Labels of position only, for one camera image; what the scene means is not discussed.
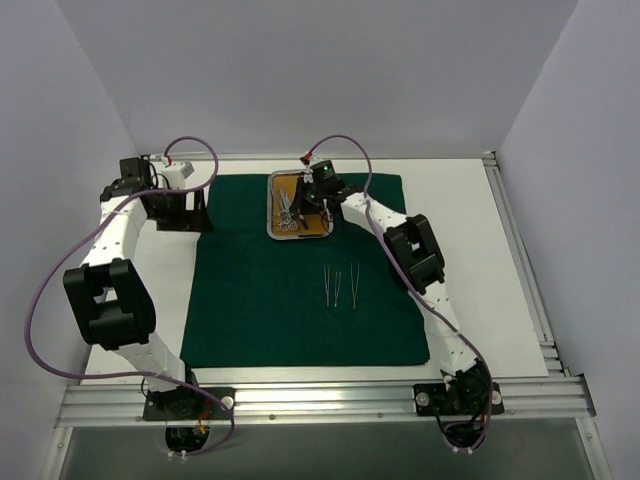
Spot front aluminium rail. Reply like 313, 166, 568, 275
56, 377, 596, 427

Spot steel forceps with rings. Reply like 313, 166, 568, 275
271, 208, 300, 235

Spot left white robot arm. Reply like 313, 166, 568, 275
63, 157, 214, 419

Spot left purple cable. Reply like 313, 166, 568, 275
24, 135, 236, 459

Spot green surgical cloth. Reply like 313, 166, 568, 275
181, 174, 430, 368

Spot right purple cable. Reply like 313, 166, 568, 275
299, 133, 496, 449

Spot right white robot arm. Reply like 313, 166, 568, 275
291, 154, 493, 413

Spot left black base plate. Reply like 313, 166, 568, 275
142, 386, 236, 422

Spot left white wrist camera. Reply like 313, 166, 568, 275
160, 162, 194, 190

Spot steel tray with orange liner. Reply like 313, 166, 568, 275
266, 170, 334, 241

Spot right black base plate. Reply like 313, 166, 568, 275
413, 380, 488, 417

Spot back aluminium rail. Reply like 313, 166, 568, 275
168, 151, 498, 165

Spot thin steel tweezers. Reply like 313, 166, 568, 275
350, 263, 361, 309

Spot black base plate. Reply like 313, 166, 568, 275
142, 386, 236, 422
413, 380, 488, 417

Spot aluminium frame rail right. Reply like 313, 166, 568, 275
482, 151, 570, 377

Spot steel scissors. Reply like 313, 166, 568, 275
278, 187, 291, 214

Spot purple cable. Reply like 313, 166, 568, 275
24, 135, 236, 459
299, 133, 496, 449

